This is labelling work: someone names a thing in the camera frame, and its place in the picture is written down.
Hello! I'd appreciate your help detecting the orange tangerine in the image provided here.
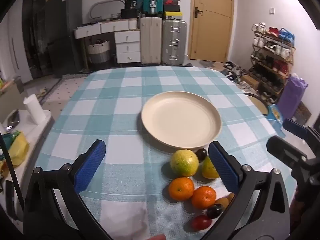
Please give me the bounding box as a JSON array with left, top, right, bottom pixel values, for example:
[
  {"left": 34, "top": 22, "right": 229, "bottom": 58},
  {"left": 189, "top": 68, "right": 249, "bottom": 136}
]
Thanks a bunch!
[
  {"left": 168, "top": 177, "right": 195, "bottom": 201},
  {"left": 191, "top": 186, "right": 217, "bottom": 209}
]

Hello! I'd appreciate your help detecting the round stool with black rim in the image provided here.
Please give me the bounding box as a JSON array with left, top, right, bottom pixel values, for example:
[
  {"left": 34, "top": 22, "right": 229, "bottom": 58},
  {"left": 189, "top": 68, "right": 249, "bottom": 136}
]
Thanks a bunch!
[{"left": 244, "top": 92, "right": 268, "bottom": 117}]

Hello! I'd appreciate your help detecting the black cable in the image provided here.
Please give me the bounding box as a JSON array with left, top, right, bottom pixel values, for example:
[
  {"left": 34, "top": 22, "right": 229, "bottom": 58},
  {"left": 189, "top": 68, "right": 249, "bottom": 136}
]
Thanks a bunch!
[{"left": 0, "top": 132, "right": 25, "bottom": 207}]

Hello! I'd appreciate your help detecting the white paper roll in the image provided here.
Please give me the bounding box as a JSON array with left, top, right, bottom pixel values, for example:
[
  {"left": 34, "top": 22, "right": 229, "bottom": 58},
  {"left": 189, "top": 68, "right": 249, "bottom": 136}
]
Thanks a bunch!
[{"left": 23, "top": 94, "right": 45, "bottom": 125}]

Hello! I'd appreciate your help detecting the silver suitcase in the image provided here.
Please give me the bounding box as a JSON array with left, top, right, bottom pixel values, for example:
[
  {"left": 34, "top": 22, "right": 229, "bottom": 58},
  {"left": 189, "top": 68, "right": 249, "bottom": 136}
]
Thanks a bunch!
[{"left": 162, "top": 19, "right": 187, "bottom": 66}]

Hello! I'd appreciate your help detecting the red tomato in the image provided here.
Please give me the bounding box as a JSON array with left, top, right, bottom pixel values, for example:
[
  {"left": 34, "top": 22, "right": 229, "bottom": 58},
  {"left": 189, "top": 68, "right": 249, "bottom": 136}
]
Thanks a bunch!
[{"left": 191, "top": 215, "right": 212, "bottom": 231}]

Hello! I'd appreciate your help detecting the teal checked tablecloth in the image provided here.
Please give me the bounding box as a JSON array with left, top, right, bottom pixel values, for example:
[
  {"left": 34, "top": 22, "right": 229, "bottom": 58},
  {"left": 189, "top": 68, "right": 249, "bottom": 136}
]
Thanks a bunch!
[{"left": 24, "top": 66, "right": 298, "bottom": 240}]

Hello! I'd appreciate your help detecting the white desk with drawers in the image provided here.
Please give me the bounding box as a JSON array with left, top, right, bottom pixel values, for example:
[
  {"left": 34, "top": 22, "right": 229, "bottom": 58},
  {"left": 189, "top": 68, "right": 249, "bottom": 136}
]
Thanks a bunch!
[{"left": 74, "top": 19, "right": 141, "bottom": 64}]

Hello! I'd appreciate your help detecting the dark patterned doormat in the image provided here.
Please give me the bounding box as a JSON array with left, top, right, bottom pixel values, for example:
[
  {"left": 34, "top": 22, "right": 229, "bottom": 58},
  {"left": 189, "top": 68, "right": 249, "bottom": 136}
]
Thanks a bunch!
[{"left": 295, "top": 102, "right": 312, "bottom": 126}]

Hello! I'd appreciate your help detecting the yellow-green guava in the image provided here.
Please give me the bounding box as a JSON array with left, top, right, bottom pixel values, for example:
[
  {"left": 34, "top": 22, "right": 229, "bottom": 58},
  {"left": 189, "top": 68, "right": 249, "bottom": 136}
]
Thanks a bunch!
[
  {"left": 170, "top": 149, "right": 200, "bottom": 177},
  {"left": 201, "top": 156, "right": 220, "bottom": 180}
]

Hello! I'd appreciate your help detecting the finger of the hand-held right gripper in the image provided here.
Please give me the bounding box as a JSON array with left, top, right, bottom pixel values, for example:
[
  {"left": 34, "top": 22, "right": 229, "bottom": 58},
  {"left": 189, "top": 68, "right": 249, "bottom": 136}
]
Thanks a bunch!
[
  {"left": 266, "top": 135, "right": 308, "bottom": 168},
  {"left": 283, "top": 118, "right": 309, "bottom": 141}
]

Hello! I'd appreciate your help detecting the woven laundry basket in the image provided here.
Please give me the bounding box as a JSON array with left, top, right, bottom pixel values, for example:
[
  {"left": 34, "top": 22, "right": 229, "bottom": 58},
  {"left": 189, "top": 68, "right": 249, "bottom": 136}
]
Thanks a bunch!
[{"left": 87, "top": 40, "right": 110, "bottom": 64}]

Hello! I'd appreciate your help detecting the beige suitcase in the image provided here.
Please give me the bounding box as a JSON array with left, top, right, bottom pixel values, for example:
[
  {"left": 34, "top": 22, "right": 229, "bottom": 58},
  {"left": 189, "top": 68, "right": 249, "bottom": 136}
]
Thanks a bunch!
[{"left": 139, "top": 17, "right": 162, "bottom": 65}]

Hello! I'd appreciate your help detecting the dark purple plum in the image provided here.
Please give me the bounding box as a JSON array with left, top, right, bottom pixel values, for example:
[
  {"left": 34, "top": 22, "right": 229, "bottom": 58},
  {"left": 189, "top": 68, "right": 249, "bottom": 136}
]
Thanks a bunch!
[
  {"left": 195, "top": 148, "right": 208, "bottom": 161},
  {"left": 206, "top": 204, "right": 224, "bottom": 219}
]

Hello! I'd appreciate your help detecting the tan wooden door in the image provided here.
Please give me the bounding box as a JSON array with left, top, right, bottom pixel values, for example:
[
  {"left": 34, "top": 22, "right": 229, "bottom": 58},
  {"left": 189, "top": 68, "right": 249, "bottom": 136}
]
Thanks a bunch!
[{"left": 187, "top": 0, "right": 234, "bottom": 63}]

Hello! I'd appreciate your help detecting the wooden shoe rack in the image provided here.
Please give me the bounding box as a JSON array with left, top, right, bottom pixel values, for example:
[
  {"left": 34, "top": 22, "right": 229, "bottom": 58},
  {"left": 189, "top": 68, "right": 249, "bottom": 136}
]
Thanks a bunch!
[{"left": 250, "top": 24, "right": 296, "bottom": 101}]

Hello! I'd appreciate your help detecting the white curved tube frame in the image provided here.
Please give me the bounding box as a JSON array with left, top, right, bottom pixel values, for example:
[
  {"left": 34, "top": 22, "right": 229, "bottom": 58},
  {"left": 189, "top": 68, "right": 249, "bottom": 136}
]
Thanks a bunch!
[{"left": 89, "top": 0, "right": 125, "bottom": 20}]

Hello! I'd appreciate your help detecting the purple bag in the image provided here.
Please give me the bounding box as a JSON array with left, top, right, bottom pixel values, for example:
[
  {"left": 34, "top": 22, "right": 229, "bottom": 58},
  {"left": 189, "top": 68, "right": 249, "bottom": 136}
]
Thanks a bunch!
[{"left": 277, "top": 74, "right": 308, "bottom": 120}]

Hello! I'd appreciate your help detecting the cream round plate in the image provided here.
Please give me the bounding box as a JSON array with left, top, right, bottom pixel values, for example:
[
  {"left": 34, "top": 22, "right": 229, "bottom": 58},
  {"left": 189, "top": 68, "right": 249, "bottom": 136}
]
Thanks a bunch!
[{"left": 140, "top": 91, "right": 222, "bottom": 148}]

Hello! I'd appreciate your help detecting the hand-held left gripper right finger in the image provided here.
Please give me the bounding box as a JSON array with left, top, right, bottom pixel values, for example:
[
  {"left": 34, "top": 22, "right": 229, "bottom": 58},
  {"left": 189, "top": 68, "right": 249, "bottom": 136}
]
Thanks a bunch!
[{"left": 200, "top": 141, "right": 290, "bottom": 240}]

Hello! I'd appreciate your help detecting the brown cardboard box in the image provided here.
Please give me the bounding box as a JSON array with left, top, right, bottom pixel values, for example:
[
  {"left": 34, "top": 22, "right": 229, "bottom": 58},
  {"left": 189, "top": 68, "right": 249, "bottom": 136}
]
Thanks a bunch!
[{"left": 241, "top": 75, "right": 260, "bottom": 90}]

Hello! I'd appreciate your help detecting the pile of shoes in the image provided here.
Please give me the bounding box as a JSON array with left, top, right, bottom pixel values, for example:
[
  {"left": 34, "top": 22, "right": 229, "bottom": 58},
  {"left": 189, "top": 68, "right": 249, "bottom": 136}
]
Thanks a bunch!
[{"left": 222, "top": 61, "right": 248, "bottom": 83}]

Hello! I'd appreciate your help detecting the yellow plastic bag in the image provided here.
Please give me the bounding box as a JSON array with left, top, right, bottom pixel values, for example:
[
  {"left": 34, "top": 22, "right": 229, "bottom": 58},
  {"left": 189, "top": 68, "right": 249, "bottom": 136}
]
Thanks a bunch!
[{"left": 7, "top": 131, "right": 30, "bottom": 167}]

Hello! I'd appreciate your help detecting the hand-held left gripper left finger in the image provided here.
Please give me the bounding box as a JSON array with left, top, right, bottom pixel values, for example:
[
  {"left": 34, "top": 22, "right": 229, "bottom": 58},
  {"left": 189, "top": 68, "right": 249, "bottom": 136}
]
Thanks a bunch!
[{"left": 23, "top": 139, "right": 115, "bottom": 240}]

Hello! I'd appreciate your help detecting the dark wardrobe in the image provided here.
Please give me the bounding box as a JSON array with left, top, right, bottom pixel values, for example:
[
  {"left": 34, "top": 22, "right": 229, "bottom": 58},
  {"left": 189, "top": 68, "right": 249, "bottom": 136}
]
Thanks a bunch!
[{"left": 22, "top": 0, "right": 83, "bottom": 78}]

